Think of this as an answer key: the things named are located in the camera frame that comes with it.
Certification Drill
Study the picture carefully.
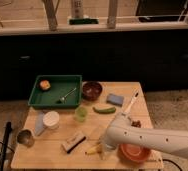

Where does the blue sponge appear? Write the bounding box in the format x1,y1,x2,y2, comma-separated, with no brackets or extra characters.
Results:
106,94,124,106

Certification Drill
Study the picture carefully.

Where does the yellow banana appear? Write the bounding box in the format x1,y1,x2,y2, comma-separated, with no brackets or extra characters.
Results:
85,144,101,155

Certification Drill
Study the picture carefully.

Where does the metal spoon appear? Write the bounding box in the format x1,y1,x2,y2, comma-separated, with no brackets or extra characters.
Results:
57,87,77,103

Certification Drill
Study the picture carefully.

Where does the white handled brush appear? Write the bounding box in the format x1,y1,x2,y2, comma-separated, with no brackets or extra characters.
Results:
123,92,139,115

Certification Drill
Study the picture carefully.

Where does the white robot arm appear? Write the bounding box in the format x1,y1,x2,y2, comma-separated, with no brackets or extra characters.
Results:
101,113,188,159

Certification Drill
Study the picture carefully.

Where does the whiteboard eraser block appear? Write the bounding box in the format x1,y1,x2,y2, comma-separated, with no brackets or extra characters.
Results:
62,131,86,154

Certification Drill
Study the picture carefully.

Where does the dark purple bowl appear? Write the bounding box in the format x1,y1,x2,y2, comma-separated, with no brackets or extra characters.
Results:
82,81,103,101

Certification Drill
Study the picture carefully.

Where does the wooden table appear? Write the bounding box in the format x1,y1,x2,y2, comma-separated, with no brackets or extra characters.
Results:
11,82,164,170

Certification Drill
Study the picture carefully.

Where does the green plastic tray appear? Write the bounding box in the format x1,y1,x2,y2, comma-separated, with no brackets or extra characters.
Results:
28,75,82,109

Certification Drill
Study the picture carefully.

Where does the light blue spatula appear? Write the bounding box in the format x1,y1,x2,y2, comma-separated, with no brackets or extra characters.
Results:
34,112,45,136

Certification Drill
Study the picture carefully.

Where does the green cucumber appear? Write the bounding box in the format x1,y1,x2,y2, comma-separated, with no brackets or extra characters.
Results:
92,107,116,114

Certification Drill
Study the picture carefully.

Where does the white round container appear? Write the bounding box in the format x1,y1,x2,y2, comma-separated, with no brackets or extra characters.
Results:
43,111,60,129

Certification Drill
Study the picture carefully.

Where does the green plastic cup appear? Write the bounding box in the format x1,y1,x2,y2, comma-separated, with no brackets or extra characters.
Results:
74,107,88,122

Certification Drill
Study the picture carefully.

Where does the orange fruit in tray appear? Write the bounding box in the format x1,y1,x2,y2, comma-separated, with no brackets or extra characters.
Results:
39,80,51,91

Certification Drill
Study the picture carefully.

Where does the orange bowl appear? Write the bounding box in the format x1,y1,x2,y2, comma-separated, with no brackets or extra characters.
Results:
119,144,151,163

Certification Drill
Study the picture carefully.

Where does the black pole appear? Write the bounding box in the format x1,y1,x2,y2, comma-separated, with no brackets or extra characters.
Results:
0,122,12,171

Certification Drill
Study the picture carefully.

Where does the green base object on shelf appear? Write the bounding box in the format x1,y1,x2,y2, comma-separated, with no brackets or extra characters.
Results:
69,18,99,25

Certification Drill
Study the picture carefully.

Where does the metal cup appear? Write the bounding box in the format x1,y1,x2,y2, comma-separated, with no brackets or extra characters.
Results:
17,130,34,147

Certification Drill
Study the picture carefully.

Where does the black cable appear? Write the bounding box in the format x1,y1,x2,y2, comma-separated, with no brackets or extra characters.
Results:
162,158,185,171

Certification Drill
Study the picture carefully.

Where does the brown grape bunch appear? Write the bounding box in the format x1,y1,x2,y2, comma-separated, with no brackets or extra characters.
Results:
131,120,141,128

